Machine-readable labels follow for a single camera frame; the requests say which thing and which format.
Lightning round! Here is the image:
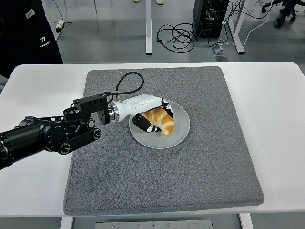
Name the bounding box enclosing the black coiled floor cable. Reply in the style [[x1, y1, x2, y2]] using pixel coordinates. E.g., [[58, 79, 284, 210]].
[[156, 20, 200, 53]]

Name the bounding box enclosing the grey fabric mat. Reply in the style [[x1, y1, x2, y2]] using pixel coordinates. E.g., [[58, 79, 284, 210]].
[[63, 66, 265, 215]]

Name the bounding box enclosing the black office chair base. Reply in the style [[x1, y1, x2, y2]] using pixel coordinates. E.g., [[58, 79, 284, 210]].
[[261, 0, 305, 29]]

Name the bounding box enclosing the white desk leg with foot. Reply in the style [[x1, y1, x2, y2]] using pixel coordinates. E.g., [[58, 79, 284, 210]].
[[227, 0, 245, 55], [144, 0, 153, 56]]

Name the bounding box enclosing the croissant bread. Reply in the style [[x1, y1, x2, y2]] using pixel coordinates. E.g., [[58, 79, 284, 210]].
[[142, 107, 175, 137]]

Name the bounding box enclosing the person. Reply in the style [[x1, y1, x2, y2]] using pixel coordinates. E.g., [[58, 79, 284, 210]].
[[0, 0, 64, 79]]

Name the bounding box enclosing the white floor cable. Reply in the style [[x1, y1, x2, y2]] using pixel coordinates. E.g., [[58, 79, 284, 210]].
[[218, 0, 275, 47]]

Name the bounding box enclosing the black computer tower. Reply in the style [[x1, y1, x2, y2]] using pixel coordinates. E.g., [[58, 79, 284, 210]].
[[192, 0, 230, 39]]

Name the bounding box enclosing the metal floor socket box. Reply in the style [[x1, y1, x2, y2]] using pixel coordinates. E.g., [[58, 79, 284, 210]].
[[211, 46, 229, 63]]

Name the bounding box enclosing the white table leg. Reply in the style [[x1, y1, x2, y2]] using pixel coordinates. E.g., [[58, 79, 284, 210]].
[[59, 216, 73, 229], [239, 213, 254, 229]]

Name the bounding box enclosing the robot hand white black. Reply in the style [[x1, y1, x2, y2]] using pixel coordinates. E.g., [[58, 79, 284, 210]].
[[113, 94, 175, 134]]

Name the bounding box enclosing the thin black power cable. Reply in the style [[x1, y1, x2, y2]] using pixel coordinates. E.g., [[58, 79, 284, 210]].
[[52, 0, 72, 29]]

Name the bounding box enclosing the pale grey round plate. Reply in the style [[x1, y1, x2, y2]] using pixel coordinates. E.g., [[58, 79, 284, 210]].
[[129, 98, 191, 149]]

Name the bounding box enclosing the white power strip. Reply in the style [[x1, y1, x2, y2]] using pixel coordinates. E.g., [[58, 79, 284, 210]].
[[54, 20, 65, 33]]

